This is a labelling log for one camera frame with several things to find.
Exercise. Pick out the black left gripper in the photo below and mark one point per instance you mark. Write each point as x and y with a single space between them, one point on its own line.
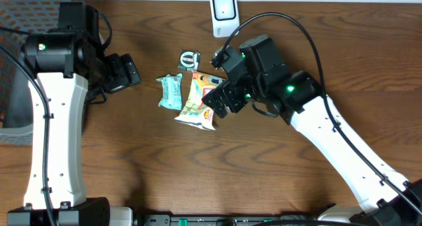
122 80

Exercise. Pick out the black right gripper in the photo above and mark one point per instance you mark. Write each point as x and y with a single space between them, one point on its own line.
225 89

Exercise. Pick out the yellow snack bag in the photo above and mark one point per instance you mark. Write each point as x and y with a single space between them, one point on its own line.
195 113

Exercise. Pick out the green Zam-Buk tin box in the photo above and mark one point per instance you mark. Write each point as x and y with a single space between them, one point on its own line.
189 60

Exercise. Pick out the pale green wet wipes pack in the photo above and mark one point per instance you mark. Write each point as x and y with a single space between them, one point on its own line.
171 91

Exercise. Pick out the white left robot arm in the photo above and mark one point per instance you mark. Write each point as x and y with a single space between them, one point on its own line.
67 70

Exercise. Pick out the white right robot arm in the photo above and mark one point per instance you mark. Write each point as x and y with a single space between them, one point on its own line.
256 73

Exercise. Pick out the white barcode scanner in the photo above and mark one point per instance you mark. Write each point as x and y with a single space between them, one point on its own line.
225 17

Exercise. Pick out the dark grey mesh basket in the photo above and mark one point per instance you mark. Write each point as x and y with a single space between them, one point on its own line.
16 104

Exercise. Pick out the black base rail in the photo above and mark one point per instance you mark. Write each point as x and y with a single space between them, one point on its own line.
203 220

